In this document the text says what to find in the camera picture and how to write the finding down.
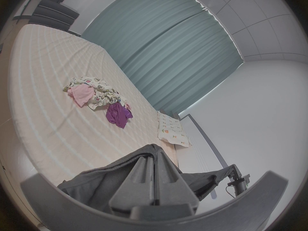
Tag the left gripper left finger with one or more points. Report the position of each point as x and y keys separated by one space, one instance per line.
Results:
x=134 y=186

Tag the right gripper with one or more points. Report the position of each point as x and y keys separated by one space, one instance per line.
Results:
x=244 y=179

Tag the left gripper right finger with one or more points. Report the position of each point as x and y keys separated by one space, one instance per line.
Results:
x=173 y=186

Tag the black T-shirt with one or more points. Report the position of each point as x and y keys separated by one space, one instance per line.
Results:
x=101 y=177

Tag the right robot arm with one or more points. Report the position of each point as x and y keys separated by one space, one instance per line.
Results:
x=239 y=190

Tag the white printed pillow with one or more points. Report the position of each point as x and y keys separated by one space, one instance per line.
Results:
x=172 y=129

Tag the purple satin garment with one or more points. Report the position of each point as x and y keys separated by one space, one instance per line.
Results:
x=118 y=115

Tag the pale pink garment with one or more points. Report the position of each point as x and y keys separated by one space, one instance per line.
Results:
x=128 y=106

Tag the white printed pyjama top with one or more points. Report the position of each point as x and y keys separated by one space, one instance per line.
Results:
x=103 y=95

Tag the blue-green curtain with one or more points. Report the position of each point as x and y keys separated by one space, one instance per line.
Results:
x=168 y=56

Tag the bed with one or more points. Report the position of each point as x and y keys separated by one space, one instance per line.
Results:
x=60 y=56

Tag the dark grey chest of drawers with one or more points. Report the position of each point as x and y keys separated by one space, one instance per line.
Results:
x=53 y=15

